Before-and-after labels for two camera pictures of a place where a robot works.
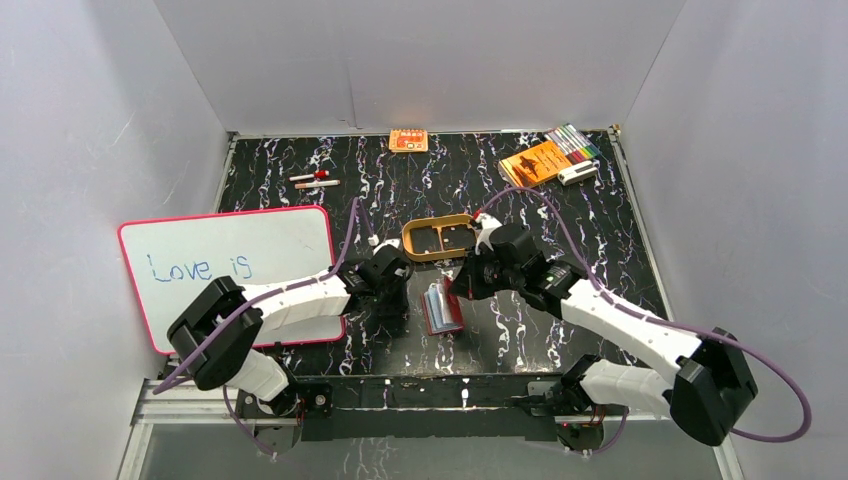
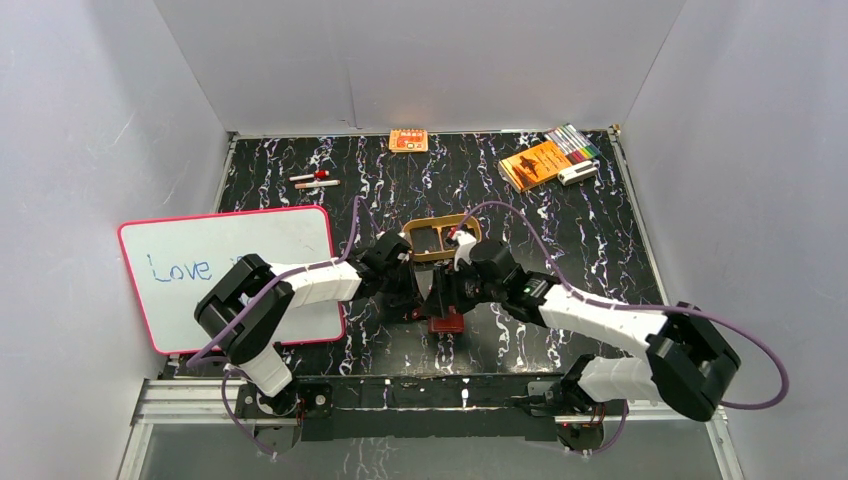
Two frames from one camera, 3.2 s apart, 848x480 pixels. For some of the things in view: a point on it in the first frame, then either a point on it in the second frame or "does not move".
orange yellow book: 534,166 does not move
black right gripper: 466,283 to 445,292
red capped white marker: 317,175 does not move
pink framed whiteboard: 172,259 does not move
